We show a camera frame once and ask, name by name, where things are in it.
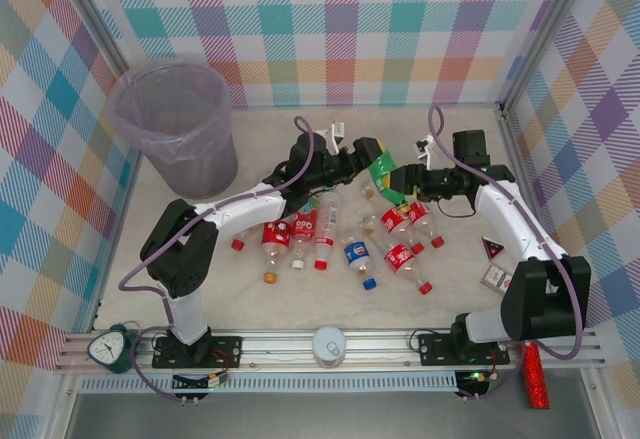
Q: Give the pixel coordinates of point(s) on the red-label bottle with red cap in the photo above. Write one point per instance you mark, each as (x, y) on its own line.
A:
(392, 220)
(237, 244)
(400, 258)
(420, 213)

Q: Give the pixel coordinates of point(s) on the green plastic bottle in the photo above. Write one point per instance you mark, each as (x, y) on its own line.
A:
(384, 174)

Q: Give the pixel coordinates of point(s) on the clear bottle with red cap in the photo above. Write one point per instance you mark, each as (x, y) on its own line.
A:
(327, 219)

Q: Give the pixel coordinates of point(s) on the red-label bottle with orange cap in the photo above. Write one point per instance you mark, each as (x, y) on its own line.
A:
(276, 235)

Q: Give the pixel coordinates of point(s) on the blue-label bottle with blue cap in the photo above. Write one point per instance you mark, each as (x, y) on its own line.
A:
(356, 253)

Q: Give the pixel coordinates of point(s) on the purple trash bin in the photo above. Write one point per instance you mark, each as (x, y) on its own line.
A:
(200, 169)

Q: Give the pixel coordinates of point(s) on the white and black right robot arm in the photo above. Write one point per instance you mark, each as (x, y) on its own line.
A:
(505, 219)

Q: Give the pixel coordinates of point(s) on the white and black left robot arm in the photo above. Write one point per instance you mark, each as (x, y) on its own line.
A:
(240, 209)

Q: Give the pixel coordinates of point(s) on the red triangle card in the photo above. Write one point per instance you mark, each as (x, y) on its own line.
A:
(492, 250)

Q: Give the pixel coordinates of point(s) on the playing card box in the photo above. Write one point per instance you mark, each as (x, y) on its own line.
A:
(495, 276)

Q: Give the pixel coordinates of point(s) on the silver tin can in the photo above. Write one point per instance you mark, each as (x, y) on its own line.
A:
(329, 346)

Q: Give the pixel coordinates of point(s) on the small black controller board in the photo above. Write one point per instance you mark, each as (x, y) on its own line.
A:
(472, 381)
(190, 383)

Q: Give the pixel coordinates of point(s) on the red glitter tube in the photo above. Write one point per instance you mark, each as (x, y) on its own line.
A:
(536, 379)

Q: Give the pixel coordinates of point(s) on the green alarm clock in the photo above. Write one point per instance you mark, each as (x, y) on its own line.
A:
(107, 349)

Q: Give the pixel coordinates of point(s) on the aluminium side rail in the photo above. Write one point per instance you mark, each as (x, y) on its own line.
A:
(507, 126)

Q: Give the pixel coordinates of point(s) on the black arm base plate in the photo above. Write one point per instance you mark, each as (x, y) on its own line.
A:
(225, 351)
(435, 349)

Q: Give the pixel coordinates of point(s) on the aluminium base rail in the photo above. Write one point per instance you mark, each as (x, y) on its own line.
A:
(280, 354)

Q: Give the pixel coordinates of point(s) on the aluminium frame post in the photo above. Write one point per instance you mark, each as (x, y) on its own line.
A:
(96, 14)
(554, 9)

